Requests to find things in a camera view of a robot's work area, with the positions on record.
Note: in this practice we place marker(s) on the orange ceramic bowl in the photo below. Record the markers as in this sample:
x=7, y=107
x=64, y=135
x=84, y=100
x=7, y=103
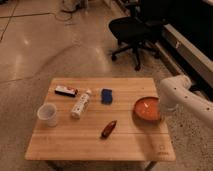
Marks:
x=147, y=109

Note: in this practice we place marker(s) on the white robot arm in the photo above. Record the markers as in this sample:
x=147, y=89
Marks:
x=174, y=91

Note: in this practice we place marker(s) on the blue sponge block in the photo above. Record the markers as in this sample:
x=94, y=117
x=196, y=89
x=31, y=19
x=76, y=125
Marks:
x=106, y=96

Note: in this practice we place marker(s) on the white plastic bottle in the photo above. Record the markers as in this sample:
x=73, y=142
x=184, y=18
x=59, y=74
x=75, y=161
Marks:
x=81, y=104

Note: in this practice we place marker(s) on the wooden table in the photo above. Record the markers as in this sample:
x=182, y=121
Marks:
x=80, y=139

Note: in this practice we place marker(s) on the black red white box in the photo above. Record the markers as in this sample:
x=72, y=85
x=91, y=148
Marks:
x=67, y=91

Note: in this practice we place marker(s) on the dark red oblong object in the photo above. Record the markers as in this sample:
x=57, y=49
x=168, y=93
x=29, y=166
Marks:
x=108, y=129

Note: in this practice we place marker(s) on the black office chair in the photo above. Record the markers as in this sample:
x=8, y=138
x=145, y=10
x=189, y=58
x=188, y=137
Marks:
x=144, y=24

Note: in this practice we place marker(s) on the clear plastic cup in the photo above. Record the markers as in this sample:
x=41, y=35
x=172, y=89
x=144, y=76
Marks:
x=48, y=114

